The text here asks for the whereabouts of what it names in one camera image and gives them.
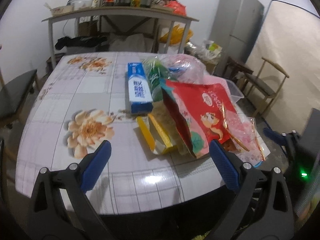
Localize red snack bag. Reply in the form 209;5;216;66
160;79;266;162

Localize yellow carton box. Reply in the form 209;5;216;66
136;113;178;155

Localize blue white toothpaste box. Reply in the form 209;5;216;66
127;62;153;114

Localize clear pink printed plastic bag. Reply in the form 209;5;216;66
161;54;206;84

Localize green plastic bag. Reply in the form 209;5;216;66
143;57;176;102

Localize wooden chair dark seat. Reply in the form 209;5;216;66
240;57;290;117

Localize floral tablecloth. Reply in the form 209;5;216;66
15;52;231;215

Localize clear plastic container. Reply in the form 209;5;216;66
226;80;245;103

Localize dark wooden stool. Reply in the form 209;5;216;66
222;56;253;82

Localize white mattress blue trim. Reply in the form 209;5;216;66
247;1;319;133

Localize black bench seat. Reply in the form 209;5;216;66
1;69;41;129

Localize black clothes under table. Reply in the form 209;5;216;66
55;36;108;50

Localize grey refrigerator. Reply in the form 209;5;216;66
209;0;264;76

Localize orange plastic bag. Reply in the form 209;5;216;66
159;24;184;46

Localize white bowl with chopsticks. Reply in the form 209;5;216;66
44;3;73;16

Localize red plastic bag on shelf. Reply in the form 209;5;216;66
165;0;187;16

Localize grey metal side table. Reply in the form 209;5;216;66
45;6;199;68

